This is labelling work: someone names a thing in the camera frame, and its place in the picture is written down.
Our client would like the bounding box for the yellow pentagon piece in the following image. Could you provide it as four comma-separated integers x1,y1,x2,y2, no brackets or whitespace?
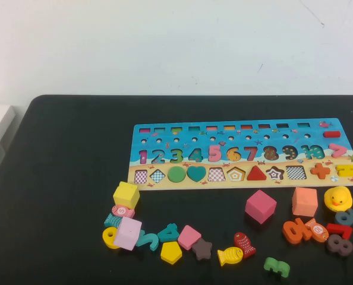
160,241,183,264

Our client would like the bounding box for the green circle piece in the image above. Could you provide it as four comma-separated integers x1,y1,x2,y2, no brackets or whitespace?
168,166,187,182

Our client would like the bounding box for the teal heart piece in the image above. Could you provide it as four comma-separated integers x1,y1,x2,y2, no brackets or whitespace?
186,166,207,183

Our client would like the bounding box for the pink number five piece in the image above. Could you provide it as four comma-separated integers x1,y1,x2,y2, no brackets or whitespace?
208,144,222,163

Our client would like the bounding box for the colourful wooden puzzle board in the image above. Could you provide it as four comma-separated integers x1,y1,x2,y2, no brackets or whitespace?
127,118,353,192

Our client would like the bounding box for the red triangle piece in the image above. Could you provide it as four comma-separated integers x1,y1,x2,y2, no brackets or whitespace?
247,164,267,181

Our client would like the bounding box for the teal number four piece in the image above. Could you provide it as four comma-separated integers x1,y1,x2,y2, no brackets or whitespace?
157,223,179,243

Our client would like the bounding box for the brown star piece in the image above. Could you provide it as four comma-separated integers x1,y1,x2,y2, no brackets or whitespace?
191,237,213,261

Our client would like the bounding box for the yellow number six piece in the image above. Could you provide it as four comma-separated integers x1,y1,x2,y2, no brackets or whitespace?
102,226,121,249

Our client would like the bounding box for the orange plus sign piece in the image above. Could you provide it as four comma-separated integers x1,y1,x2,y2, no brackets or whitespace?
310,162,331,180

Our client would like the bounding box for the orange number ten piece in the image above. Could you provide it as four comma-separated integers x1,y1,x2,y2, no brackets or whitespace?
282,218,314,245

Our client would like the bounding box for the green number three piece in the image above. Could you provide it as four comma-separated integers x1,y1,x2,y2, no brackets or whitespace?
263,256,291,278

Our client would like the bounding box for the pink greater-than sign piece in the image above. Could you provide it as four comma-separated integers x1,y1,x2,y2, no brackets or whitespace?
327,142,348,158

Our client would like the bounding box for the yellow equals sign piece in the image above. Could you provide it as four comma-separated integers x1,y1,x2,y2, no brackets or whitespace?
335,164,353,177

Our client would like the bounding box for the red number seven piece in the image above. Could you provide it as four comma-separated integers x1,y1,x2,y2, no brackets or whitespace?
326,223,353,240

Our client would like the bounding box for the blue-grey number nine piece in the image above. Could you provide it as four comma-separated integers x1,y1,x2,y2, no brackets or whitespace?
334,208,353,226

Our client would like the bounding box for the brown number eight piece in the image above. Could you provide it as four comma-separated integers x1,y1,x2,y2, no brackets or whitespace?
326,233,353,257

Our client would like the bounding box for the yellow cube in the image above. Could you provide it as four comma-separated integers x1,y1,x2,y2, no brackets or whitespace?
112,181,141,210

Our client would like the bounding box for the pink wooden fish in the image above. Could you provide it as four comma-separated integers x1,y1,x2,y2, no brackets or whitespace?
111,204,135,219

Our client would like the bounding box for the teal wooden fish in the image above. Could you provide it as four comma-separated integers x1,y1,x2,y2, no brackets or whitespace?
103,213,124,229

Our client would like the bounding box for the light pink cube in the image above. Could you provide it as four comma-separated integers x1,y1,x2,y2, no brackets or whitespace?
113,216,143,251

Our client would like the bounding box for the magenta cube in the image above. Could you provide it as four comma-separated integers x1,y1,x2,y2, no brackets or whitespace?
244,189,278,226

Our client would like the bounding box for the red wooden fish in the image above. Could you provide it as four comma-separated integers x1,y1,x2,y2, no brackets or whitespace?
234,232,257,259

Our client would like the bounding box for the yellow wooden fish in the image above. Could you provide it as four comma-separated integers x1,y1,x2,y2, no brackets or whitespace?
217,246,244,267

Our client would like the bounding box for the salmon cube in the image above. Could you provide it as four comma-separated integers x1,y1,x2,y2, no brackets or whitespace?
291,186,319,217

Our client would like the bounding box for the orange wooden fish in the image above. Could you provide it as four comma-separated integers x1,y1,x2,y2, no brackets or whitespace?
304,218,330,243

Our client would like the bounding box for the yellow rubber duck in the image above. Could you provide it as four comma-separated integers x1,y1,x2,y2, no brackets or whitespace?
324,185,353,213

